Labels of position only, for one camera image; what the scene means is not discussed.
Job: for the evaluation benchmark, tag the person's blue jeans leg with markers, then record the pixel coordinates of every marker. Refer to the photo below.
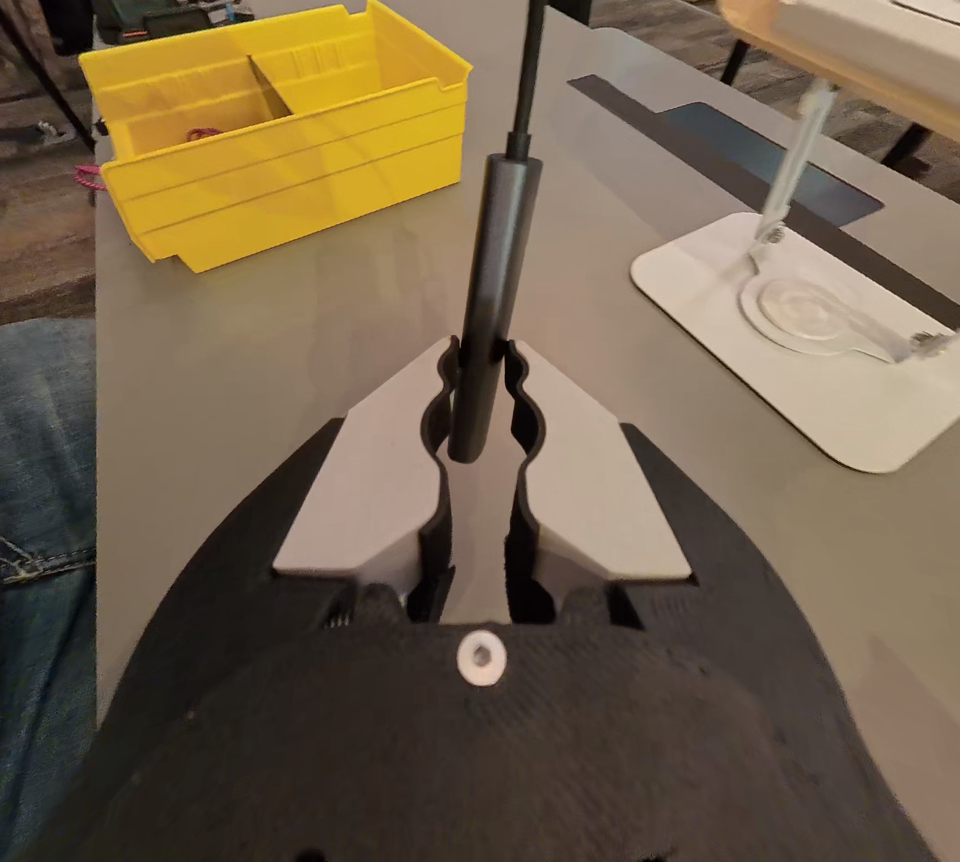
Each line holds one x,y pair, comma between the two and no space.
45,502

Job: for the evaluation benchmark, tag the black electronic device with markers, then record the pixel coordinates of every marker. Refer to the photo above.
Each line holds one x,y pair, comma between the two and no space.
142,14

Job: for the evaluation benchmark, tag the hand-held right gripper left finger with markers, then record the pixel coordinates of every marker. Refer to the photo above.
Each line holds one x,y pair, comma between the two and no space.
360,494

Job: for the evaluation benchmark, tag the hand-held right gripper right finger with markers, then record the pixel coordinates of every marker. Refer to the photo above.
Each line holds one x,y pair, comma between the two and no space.
600,502

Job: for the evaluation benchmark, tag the yellow plastic bin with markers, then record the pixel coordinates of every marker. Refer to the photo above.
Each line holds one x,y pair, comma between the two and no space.
300,186

